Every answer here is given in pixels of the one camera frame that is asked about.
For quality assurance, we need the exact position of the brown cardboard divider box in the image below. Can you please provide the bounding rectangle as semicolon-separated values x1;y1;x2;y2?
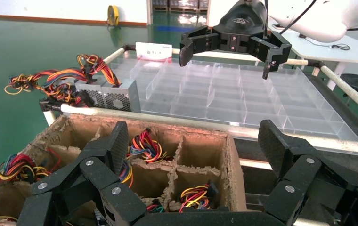
0;113;248;226

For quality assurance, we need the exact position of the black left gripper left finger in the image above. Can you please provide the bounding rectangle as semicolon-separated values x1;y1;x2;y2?
16;121;148;226

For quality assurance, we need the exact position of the wire bundle top middle cell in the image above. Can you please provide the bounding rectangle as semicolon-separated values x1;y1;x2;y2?
0;147;62;185

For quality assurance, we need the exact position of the wire bundle centre cell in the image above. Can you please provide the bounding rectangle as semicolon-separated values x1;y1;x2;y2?
119;159;133;188

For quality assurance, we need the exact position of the clear acrylic compartment tray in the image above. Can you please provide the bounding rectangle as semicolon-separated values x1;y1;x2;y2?
110;51;358;143

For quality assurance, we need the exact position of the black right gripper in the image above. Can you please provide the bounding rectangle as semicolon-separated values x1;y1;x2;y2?
179;0;293;80

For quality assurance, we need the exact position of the black desk cable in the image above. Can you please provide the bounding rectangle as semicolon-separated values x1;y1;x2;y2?
299;33;351;51

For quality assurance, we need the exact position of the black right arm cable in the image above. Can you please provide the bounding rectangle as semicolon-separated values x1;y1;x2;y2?
278;0;318;34

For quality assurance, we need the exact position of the silver power supply with cables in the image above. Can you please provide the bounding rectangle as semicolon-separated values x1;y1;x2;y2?
127;128;169;164
146;199;166;214
76;54;141;113
179;182;220;213

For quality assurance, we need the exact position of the yellow round floor fan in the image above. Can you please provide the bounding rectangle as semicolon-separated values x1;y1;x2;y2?
106;5;120;27

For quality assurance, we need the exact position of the multicoloured wire harness on supply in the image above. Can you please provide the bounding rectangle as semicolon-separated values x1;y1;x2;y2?
4;69;105;108

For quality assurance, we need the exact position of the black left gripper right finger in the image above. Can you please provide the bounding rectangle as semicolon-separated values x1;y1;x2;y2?
258;119;358;226

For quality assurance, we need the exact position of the white printed card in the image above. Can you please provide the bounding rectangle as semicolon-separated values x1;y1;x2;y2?
135;42;173;61

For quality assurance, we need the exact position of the white desk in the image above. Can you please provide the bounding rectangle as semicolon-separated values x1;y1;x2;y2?
272;23;358;92

